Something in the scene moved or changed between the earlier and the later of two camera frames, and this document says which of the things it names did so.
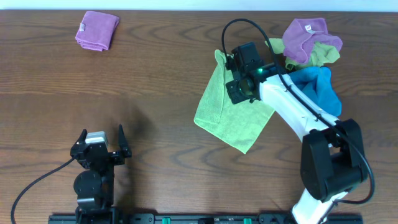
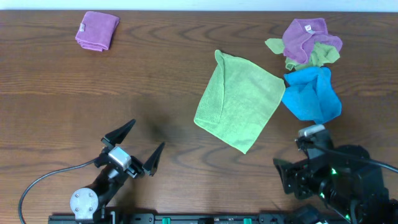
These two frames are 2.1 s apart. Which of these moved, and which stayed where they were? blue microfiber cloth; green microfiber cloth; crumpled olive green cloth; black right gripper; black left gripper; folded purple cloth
Moved: black left gripper; black right gripper
Stayed: blue microfiber cloth; folded purple cloth; crumpled olive green cloth; green microfiber cloth
